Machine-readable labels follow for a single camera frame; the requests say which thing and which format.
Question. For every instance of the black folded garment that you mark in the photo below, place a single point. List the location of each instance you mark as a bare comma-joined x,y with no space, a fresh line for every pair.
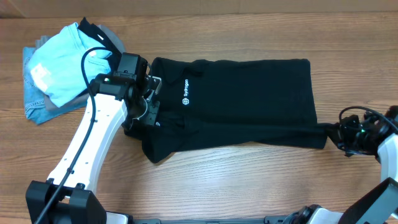
102,37

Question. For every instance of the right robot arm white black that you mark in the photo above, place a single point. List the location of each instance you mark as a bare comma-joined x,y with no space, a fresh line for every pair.
381,202

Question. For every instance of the grey folded garment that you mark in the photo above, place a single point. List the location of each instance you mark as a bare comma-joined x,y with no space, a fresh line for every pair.
62,102

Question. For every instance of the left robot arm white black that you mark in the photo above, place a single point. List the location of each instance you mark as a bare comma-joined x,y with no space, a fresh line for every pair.
120,100

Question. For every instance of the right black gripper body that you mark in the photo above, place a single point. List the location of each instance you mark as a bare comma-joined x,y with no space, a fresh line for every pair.
356,139

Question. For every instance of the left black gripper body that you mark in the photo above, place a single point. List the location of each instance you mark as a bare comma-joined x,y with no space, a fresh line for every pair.
146,112

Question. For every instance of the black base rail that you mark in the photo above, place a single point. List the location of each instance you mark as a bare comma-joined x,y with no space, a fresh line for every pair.
279,219

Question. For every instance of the black polo shirt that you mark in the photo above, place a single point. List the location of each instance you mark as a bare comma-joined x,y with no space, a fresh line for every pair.
206,104

